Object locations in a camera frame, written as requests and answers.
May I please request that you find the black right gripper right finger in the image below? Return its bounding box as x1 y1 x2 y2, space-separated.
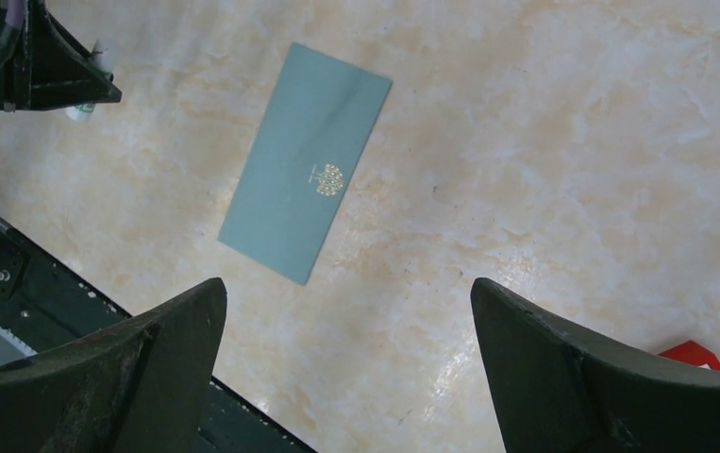
470 277 720 452

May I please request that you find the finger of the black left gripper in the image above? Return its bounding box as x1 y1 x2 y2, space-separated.
0 80 123 112
27 0 113 88

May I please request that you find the green white glue stick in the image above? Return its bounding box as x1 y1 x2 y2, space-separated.
65 38 118 122

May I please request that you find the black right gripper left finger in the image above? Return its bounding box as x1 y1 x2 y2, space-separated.
0 277 227 452

